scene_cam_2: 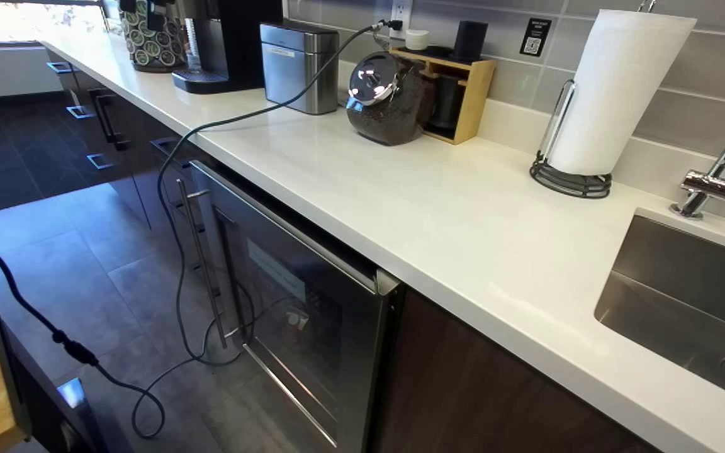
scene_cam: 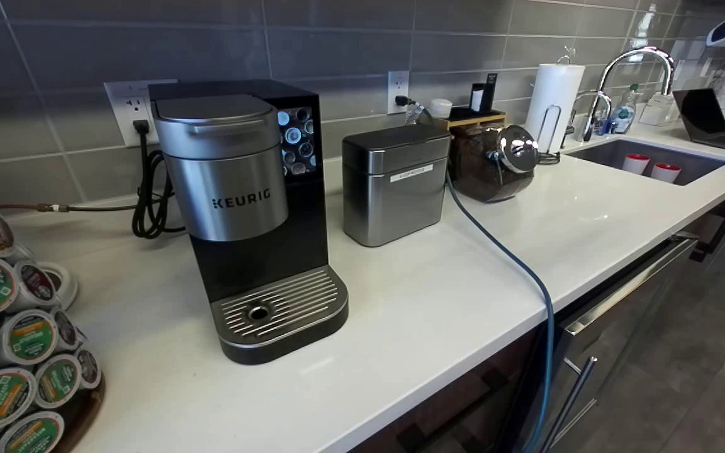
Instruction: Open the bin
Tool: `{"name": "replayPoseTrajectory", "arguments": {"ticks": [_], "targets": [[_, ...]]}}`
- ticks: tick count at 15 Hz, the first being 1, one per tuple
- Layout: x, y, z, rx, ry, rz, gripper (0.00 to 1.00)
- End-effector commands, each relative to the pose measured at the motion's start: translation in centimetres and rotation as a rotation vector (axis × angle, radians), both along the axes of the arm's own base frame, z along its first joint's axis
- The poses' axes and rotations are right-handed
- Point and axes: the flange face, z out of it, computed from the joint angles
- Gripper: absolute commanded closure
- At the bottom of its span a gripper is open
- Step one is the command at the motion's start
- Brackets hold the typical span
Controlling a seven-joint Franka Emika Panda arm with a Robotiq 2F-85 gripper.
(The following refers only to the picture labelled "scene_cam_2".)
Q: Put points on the stainless steel countertop bin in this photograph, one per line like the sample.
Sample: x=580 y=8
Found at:
x=295 y=70

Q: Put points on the stainless steel undercounter dishwasher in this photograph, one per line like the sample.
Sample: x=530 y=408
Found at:
x=314 y=318

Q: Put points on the wooden countertop organizer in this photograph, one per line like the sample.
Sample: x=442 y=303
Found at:
x=473 y=96

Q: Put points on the small white cup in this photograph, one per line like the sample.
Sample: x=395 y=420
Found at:
x=415 y=38

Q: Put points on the dark wood base cabinet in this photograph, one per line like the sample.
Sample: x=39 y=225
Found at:
x=480 y=394

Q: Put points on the black box in organizer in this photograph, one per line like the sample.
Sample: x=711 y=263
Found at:
x=470 y=40

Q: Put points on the black silver Keurig coffee machine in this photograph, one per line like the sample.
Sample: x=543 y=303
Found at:
x=228 y=40

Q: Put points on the dark wood drawer cabinet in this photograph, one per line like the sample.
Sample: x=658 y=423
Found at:
x=132 y=140

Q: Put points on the coffee pod carousel rack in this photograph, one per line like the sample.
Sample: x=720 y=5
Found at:
x=152 y=38

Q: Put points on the white paper towel roll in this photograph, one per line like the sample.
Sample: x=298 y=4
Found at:
x=616 y=92

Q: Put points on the stainless steel sink basin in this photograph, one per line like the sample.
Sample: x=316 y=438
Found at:
x=681 y=303

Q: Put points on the chrome sink faucet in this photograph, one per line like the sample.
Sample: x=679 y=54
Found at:
x=715 y=185

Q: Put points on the small white wall outlet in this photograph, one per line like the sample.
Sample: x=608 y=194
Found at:
x=402 y=10

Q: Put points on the black white wall plate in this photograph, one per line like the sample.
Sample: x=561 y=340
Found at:
x=534 y=38

